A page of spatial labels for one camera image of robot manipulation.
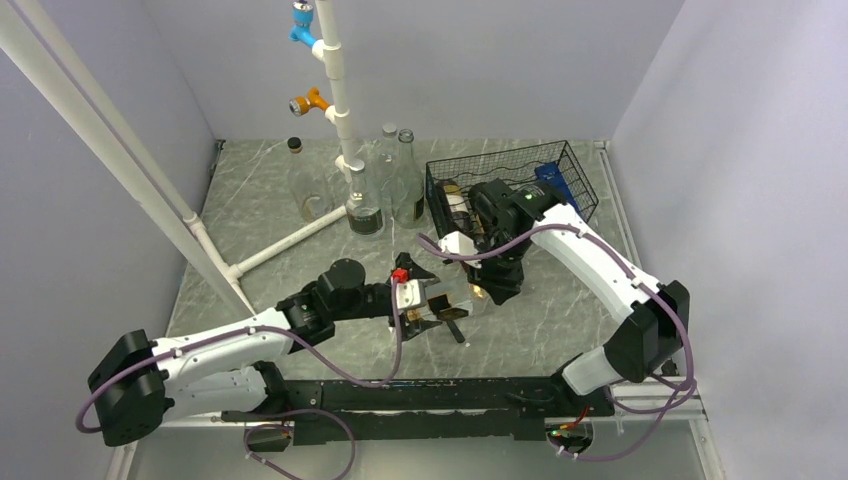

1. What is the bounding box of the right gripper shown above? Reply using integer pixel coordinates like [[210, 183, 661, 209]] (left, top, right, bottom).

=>
[[466, 230, 532, 305]]

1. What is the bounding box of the clear bottle dark label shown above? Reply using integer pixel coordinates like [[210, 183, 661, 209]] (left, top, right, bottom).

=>
[[345, 159, 384, 238]]

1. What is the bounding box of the clear frosted wine bottle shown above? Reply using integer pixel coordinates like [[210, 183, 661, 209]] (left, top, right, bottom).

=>
[[390, 129, 426, 229]]

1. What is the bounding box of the blue label clear bottle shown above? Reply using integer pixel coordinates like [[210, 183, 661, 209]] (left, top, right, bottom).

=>
[[534, 162, 582, 215]]

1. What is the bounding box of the round clear glass bottle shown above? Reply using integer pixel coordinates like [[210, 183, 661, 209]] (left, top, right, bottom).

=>
[[373, 123, 398, 207]]

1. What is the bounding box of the clear bottle white label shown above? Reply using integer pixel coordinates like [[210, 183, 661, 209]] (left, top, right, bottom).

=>
[[287, 137, 335, 221]]

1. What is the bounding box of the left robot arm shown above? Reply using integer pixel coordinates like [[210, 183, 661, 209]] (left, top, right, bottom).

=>
[[75, 252, 440, 447]]

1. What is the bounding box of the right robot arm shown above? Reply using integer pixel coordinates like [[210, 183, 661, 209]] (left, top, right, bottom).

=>
[[467, 179, 694, 415]]

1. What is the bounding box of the red wine bottle gold cap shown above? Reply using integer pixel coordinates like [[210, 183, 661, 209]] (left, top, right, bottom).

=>
[[436, 180, 485, 251]]

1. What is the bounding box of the small grey hammer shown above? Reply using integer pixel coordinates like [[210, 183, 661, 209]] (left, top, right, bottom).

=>
[[445, 320, 466, 344]]

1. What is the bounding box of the orange pipe nozzle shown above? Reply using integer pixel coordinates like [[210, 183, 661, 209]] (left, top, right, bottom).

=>
[[289, 87, 330, 117]]

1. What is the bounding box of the blue pipe nozzle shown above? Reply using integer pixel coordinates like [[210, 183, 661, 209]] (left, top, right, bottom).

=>
[[289, 0, 316, 48]]

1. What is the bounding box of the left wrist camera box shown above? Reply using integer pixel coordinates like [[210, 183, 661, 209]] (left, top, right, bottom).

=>
[[390, 270, 426, 312]]

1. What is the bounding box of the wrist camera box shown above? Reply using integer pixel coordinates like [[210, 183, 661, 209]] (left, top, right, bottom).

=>
[[437, 231, 480, 260], [390, 270, 426, 312]]

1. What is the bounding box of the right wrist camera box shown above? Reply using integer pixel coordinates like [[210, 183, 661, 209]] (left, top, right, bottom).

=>
[[437, 231, 480, 260]]

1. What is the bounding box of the black wire wine rack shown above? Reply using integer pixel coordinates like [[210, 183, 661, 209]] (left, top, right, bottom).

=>
[[425, 140, 599, 251]]

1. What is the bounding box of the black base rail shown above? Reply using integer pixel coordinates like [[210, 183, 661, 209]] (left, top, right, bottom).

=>
[[221, 376, 615, 446]]

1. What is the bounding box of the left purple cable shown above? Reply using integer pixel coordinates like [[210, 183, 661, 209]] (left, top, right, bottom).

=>
[[74, 278, 405, 480]]

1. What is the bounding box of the purple cable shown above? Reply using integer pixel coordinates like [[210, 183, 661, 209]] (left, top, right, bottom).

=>
[[415, 223, 698, 464], [74, 278, 405, 480]]

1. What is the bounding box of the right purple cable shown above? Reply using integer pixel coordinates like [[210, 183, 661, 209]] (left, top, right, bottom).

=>
[[415, 223, 698, 464]]

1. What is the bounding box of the white pvc pipe frame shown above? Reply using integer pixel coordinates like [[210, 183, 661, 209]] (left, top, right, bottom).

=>
[[1, 1, 354, 317]]

